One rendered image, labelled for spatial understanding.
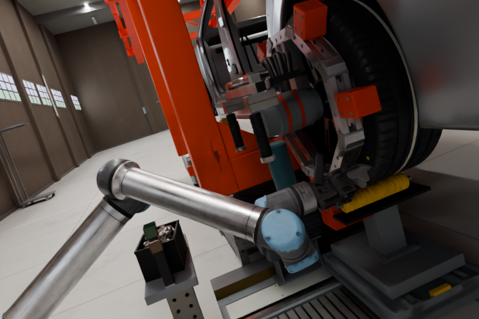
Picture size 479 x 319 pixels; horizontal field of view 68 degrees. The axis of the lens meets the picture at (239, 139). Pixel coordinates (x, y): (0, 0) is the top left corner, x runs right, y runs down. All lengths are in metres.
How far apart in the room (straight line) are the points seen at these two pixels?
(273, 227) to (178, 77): 0.97
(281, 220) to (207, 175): 0.86
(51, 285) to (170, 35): 1.05
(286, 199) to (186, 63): 0.86
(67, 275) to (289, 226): 0.72
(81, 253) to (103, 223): 0.10
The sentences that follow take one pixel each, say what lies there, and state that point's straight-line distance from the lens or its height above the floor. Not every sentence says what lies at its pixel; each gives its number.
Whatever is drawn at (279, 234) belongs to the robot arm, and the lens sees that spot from 0.81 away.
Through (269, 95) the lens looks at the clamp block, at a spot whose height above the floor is 0.93.
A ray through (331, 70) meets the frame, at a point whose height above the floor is 0.95.
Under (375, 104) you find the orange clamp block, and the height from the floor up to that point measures 0.84.
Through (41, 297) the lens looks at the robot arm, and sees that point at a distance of 1.27.
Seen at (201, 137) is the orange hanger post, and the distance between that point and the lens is 1.61.
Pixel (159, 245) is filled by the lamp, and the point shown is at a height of 0.59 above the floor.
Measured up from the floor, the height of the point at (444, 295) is 0.16.
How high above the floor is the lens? 0.97
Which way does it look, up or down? 8 degrees down
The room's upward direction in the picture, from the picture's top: 17 degrees counter-clockwise
